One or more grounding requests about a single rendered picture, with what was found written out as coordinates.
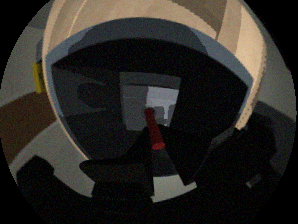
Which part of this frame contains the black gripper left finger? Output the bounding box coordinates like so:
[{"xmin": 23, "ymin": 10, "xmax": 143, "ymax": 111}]
[{"xmin": 78, "ymin": 127, "xmax": 154, "ymax": 196}]

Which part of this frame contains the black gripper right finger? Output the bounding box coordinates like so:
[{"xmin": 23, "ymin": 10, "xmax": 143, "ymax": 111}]
[{"xmin": 158, "ymin": 124, "xmax": 234, "ymax": 186}]

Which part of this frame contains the dark red peg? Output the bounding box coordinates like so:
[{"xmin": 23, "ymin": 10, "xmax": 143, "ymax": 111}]
[{"xmin": 145, "ymin": 108, "xmax": 165, "ymax": 149}]

